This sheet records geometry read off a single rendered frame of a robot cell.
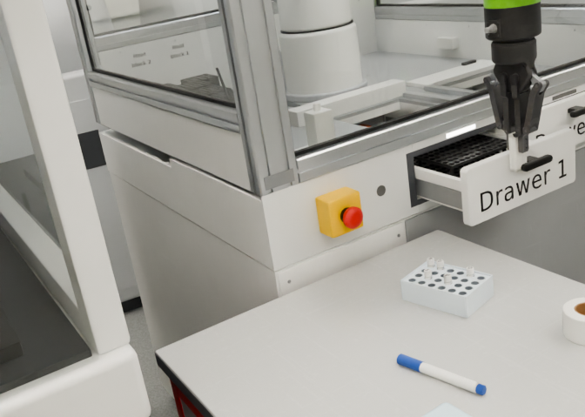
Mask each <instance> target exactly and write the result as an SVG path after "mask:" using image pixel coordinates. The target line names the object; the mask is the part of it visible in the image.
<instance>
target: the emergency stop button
mask: <svg viewBox="0 0 585 417"><path fill-rule="evenodd" d="M362 220H363V212H362V210H361V209H360V208H359V207H356V206H351V207H349V208H347V209H346V211H345V212H344V215H343V223H344V225H345V226H346V227H348V228H350V229H355V228H357V227H358V226H359V225H360V224H361V222H362Z"/></svg>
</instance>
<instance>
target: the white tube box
mask: <svg viewBox="0 0 585 417"><path fill-rule="evenodd" d="M425 269H431V271H432V278H431V279H425V276H424V270H425ZM446 273H450V274H451V276H452V284H451V285H445V282H444V274H446ZM400 284H401V293H402V299H403V300H405V301H409V302H412V303H415V304H418V305H422V306H427V307H430V308H433V309H436V310H440V311H442V312H446V313H451V314H454V315H458V316H461V317H464V318H468V317H469V316H471V315H472V314H473V313H474V312H475V311H476V310H478V309H479V308H480V307H481V306H482V305H484V304H485V303H486V302H487V301H488V300H489V299H491V298H492V297H493V296H494V282H493V275H491V274H488V273H484V272H477V271H474V277H472V278H469V277H468V276H467V269H466V268H462V267H458V266H451V265H448V264H444V270H438V268H437V264H436V261H434V267H433V268H429V267H428V265H427V261H426V262H425V263H423V264H422V265H421V266H419V267H417V268H416V269H415V270H413V271H412V272H410V273H409V274H408V275H407V276H406V277H404V278H403V279H401V280H400Z"/></svg>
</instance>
